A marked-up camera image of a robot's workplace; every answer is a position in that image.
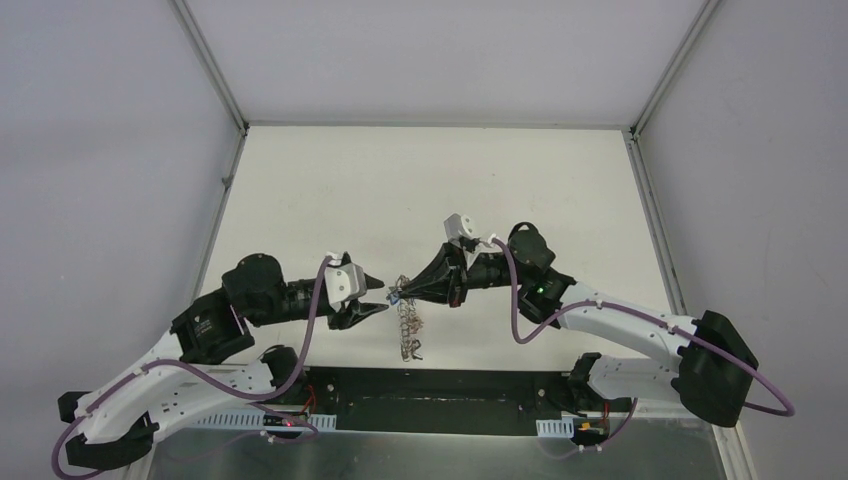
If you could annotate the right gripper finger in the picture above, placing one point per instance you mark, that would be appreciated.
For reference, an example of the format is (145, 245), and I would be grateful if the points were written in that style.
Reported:
(432, 293)
(438, 275)

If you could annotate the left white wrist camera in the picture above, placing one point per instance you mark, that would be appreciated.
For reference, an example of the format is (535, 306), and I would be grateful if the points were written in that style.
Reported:
(339, 276)

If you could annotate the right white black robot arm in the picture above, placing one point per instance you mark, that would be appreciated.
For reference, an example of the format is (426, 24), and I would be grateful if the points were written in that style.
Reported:
(700, 363)

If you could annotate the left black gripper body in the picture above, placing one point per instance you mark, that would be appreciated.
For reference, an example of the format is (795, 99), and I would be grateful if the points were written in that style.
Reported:
(345, 316)

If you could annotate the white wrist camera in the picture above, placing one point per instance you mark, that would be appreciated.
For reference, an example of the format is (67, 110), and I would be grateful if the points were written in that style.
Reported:
(462, 231)
(339, 276)

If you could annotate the right white cable duct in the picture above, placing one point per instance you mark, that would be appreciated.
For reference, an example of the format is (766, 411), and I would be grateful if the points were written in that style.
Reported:
(555, 428)

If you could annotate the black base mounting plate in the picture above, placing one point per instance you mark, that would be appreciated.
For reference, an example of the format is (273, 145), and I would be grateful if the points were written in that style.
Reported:
(422, 401)

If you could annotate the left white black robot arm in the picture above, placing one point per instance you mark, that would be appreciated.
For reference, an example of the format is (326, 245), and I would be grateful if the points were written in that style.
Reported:
(182, 379)

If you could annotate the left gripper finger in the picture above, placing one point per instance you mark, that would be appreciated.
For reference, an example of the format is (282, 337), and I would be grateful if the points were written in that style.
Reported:
(356, 312)
(365, 282)

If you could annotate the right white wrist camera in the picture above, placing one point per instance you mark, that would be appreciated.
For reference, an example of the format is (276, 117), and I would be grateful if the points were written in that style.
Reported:
(462, 231)

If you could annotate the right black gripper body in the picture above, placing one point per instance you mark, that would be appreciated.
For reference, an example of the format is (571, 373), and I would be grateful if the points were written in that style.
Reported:
(461, 277)

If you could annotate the metal disc keyring holder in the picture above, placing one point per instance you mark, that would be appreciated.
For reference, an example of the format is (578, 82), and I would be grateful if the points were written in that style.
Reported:
(410, 325)

